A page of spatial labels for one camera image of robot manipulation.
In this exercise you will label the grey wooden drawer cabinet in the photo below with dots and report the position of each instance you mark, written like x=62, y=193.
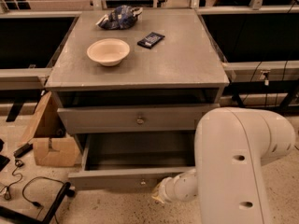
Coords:
x=182, y=69

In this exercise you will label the grey drawer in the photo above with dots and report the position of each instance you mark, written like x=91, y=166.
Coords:
x=132, y=118
x=133, y=160

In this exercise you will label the black table leg right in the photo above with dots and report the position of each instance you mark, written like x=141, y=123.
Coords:
x=238, y=100

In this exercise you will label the grey top drawer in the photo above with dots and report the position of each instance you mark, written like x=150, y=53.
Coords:
x=132, y=118

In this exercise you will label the black stapler on floor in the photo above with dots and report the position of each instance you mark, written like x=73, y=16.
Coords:
x=23, y=150

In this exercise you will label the brown cardboard box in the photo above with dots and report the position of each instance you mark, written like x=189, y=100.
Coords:
x=52, y=145

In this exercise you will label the white gripper with yellow tape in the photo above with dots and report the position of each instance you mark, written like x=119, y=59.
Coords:
x=168, y=188

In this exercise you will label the white ceramic bowl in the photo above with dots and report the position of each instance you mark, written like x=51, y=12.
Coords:
x=108, y=52

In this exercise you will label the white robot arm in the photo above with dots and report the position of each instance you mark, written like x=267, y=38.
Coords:
x=231, y=145

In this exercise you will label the dark blue snack packet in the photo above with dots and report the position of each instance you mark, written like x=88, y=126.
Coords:
x=150, y=40

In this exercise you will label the blue white chip bag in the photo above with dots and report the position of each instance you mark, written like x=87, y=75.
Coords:
x=120, y=18

